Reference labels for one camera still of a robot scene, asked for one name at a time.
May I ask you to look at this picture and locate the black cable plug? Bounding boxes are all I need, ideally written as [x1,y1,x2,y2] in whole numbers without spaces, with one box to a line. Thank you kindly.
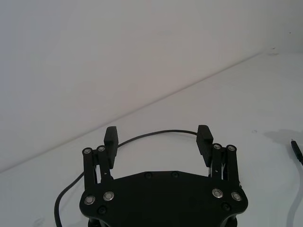
[289,139,303,166]

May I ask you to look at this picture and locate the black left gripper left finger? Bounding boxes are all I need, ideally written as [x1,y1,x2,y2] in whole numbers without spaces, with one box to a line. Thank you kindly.
[81,126,120,192]

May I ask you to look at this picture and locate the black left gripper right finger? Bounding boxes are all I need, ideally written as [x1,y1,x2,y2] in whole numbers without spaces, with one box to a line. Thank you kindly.
[196,125,241,188]

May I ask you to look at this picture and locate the white table cloth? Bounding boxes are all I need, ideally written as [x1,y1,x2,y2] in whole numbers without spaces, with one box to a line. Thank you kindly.
[0,50,303,227]

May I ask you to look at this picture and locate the thin black cable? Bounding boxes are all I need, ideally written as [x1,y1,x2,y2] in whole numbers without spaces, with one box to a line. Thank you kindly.
[54,129,198,227]

